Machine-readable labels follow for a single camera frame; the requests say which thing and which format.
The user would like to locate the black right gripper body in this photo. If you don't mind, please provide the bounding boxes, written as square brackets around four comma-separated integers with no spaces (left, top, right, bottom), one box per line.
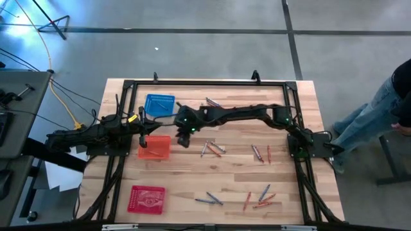
[175,105,202,135]

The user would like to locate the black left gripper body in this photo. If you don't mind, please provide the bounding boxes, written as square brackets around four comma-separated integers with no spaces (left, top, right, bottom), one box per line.
[136,107,148,149]

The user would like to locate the brown crayon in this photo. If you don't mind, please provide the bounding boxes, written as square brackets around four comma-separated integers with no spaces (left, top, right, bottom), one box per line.
[210,141,227,154]

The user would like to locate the blue plastic basket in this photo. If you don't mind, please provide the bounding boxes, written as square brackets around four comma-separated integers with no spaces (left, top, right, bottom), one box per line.
[143,93,176,117]

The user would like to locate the orange plastic basket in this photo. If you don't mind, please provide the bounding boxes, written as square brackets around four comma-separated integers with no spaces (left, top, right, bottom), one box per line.
[137,135,172,160]

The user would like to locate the red plastic basket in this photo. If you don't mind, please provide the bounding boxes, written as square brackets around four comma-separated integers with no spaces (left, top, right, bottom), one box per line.
[127,185,166,216]

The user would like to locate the white paper sheets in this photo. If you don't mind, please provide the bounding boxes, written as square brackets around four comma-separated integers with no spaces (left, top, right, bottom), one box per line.
[44,146,88,193]

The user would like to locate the grey desk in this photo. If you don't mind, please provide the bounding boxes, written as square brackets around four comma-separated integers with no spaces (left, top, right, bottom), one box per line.
[0,69,52,227]

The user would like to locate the black clamp tool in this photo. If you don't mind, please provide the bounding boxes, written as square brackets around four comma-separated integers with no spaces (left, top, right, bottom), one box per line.
[0,83,35,104]

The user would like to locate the black keyboard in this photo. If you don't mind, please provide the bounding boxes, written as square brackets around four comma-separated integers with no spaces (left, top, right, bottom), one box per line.
[0,111,14,139]

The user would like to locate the black tripod stand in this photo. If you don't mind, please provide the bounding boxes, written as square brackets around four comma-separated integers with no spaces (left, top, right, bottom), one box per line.
[31,0,71,41]

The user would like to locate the black computer mouse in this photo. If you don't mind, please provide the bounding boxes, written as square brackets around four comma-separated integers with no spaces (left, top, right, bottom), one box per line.
[0,169,13,200]

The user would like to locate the person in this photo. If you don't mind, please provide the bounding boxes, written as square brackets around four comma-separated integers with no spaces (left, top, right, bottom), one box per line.
[330,58,411,176]

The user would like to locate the dark grey metal table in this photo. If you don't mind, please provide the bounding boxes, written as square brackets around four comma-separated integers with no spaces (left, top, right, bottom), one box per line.
[375,134,411,186]

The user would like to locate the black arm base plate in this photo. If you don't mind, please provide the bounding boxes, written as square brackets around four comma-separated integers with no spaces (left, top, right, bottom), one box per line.
[85,130,133,157]
[286,131,335,159]

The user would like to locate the yellow cable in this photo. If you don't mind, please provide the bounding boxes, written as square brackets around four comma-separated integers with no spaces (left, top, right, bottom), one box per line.
[14,0,85,131]

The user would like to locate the black floor cable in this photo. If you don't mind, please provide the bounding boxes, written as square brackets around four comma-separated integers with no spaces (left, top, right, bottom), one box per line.
[0,47,102,107]

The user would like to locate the silver bracket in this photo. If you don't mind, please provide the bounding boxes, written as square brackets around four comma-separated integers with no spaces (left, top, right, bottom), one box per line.
[281,225,318,231]
[101,223,139,231]

